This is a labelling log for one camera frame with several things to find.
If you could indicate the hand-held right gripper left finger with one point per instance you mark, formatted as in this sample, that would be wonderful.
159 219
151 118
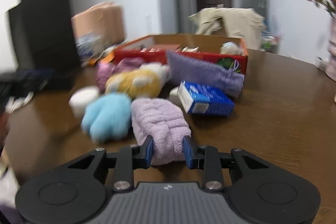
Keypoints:
149 151

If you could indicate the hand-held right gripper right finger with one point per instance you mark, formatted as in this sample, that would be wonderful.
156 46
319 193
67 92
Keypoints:
187 151

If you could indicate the lilac fluffy towel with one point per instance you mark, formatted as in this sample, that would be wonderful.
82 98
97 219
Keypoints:
160 121

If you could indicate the blue tissue pack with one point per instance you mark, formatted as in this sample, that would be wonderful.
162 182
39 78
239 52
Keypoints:
207 102

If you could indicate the light blue round cloth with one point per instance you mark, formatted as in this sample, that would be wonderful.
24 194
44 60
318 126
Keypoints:
107 116

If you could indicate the yellow and white plush toy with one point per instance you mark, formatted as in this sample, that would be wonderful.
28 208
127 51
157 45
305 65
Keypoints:
131 81

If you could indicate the white roll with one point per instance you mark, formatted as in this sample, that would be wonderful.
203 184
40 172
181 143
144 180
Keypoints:
82 100

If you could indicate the pink satin cloth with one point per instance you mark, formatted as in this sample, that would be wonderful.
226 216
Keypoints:
103 74
130 64

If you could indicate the red cardboard box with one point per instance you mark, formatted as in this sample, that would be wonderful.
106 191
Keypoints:
155 54

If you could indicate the purple knitted pouch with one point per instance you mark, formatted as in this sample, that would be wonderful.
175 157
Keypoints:
202 70

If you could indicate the white crumpled cloth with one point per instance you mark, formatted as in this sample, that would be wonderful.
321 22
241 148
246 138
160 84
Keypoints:
190 49

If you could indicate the orange cloth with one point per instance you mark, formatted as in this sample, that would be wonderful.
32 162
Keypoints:
105 58

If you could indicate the crumpled clear plastic bags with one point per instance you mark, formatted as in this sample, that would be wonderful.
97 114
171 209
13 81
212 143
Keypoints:
90 45

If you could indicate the black flat box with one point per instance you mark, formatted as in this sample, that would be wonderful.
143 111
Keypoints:
39 81

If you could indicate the green and white package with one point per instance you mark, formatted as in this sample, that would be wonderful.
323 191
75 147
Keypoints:
269 41

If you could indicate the peach ribbed suitcase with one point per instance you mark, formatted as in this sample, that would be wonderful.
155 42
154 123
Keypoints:
99 22

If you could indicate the beige coat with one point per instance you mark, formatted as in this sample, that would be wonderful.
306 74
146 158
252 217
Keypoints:
239 22

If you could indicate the black paper bag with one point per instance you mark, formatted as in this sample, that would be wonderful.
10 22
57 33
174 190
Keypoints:
44 35

